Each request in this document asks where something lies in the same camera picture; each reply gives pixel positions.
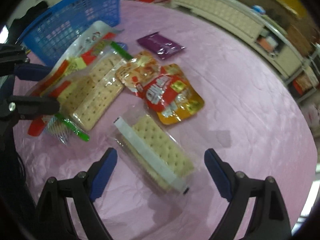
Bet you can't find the blue plastic basket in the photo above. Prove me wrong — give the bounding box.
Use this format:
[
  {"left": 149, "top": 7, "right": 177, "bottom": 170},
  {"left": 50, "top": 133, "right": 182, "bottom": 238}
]
[{"left": 17, "top": 0, "right": 120, "bottom": 66}]

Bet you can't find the green edged cracker pack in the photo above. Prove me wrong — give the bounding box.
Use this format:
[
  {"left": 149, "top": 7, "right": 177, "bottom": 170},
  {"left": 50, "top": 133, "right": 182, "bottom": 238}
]
[{"left": 44, "top": 42, "right": 130, "bottom": 144}]

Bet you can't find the red silver cracker bag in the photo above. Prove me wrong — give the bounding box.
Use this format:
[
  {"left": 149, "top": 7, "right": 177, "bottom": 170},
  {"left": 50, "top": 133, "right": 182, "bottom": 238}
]
[{"left": 28, "top": 21, "right": 119, "bottom": 137}]

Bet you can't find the clear white cracker pack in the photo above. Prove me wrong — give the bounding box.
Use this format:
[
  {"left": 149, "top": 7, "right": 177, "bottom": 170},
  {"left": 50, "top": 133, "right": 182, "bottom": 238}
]
[{"left": 113, "top": 114, "right": 200, "bottom": 194}]

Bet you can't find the red yellow snack bag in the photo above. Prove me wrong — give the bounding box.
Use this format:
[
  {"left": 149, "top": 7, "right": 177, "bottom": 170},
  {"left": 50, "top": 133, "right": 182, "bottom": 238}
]
[{"left": 116, "top": 50, "right": 204, "bottom": 125}]

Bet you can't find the purple snack packet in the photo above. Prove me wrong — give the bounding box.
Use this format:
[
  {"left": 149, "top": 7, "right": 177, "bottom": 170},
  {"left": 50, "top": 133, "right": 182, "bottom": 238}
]
[{"left": 137, "top": 32, "right": 185, "bottom": 60}]

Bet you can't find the pink quilted tablecloth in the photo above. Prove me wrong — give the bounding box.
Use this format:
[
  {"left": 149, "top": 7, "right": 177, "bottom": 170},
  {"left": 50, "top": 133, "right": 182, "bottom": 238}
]
[{"left": 95, "top": 0, "right": 317, "bottom": 239}]

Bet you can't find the white metal shelf rack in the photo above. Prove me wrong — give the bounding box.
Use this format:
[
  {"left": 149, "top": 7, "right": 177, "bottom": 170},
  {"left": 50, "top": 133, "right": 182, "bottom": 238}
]
[{"left": 285, "top": 43, "right": 320, "bottom": 103}]

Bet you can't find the white tv cabinet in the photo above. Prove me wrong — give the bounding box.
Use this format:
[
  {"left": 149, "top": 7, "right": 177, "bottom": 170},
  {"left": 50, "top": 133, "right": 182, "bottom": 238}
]
[{"left": 171, "top": 0, "right": 304, "bottom": 80}]

